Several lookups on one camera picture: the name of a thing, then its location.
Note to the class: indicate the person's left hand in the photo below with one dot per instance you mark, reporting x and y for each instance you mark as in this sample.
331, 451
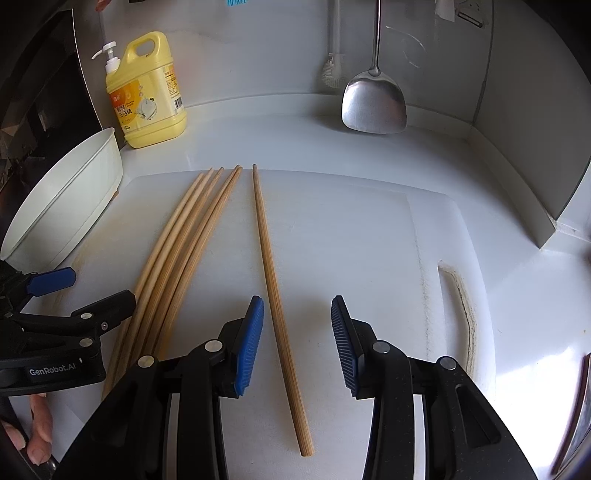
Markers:
39, 445

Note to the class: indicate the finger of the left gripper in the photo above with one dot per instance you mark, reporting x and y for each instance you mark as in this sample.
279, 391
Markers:
102, 316
41, 284

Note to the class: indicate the blue silicone brush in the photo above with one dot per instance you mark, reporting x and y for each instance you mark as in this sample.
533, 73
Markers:
231, 3

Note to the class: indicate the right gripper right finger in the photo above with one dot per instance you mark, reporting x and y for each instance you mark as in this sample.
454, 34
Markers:
371, 367

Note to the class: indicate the lone wooden chopstick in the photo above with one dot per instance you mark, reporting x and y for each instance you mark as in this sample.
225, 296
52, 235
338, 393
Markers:
288, 368

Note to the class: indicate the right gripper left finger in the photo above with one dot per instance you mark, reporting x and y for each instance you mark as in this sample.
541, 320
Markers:
227, 361

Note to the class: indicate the dark framed object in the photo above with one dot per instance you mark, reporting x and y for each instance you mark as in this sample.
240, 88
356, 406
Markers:
573, 458

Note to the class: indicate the steel wok spatula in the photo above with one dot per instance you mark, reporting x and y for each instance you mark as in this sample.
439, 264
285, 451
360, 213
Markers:
373, 102

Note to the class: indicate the yellow dish soap bottle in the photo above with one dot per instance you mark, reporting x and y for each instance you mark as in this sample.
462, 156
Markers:
143, 90

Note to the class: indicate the wall hook with tag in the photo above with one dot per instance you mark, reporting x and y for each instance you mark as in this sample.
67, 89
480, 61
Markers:
468, 10

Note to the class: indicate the white round basin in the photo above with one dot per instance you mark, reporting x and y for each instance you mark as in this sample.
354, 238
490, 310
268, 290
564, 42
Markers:
63, 206

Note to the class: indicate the white plastic cutting board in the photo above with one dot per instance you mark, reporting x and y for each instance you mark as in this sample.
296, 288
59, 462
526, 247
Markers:
404, 262

